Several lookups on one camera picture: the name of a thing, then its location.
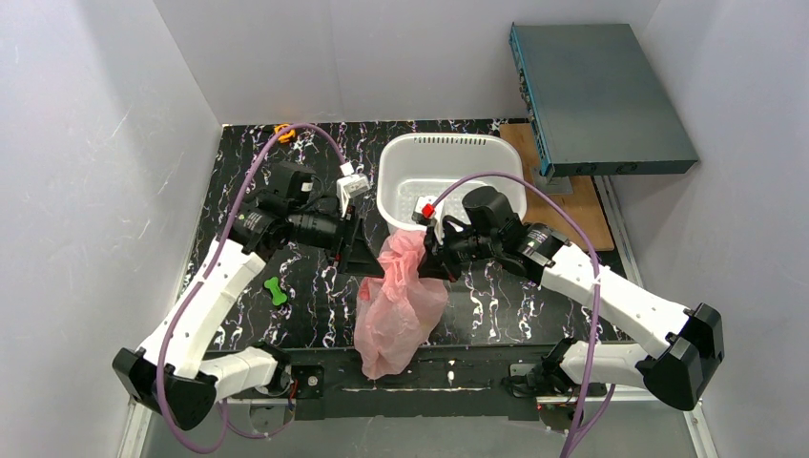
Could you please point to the orange tape measure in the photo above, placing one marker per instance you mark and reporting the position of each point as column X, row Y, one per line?
column 285, row 134

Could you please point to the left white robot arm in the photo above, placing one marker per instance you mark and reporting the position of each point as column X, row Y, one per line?
column 168, row 372

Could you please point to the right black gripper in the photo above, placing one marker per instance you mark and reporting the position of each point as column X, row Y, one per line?
column 439, row 247

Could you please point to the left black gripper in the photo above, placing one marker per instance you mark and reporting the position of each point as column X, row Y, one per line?
column 344, row 241

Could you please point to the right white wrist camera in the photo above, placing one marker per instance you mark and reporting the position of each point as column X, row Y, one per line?
column 431, row 214

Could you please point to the wooden board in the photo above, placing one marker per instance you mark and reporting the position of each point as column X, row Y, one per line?
column 582, row 205

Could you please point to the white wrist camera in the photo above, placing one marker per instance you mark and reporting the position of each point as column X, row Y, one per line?
column 431, row 214
column 349, row 187

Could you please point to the white plastic basin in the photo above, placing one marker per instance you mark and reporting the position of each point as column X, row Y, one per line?
column 419, row 165

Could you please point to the green bone toy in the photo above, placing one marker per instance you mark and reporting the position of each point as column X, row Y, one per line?
column 277, row 294

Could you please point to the black marble mat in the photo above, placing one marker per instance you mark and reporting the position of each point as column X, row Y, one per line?
column 486, row 306

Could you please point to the grey metal box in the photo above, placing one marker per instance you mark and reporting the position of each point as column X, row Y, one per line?
column 595, row 105

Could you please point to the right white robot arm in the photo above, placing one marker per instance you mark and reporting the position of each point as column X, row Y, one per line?
column 675, row 350

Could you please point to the pink plastic bag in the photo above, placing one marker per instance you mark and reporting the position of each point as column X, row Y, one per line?
column 396, row 314

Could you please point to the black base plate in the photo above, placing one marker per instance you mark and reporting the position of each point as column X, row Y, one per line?
column 441, row 381

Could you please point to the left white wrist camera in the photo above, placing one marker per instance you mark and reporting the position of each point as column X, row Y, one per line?
column 349, row 187

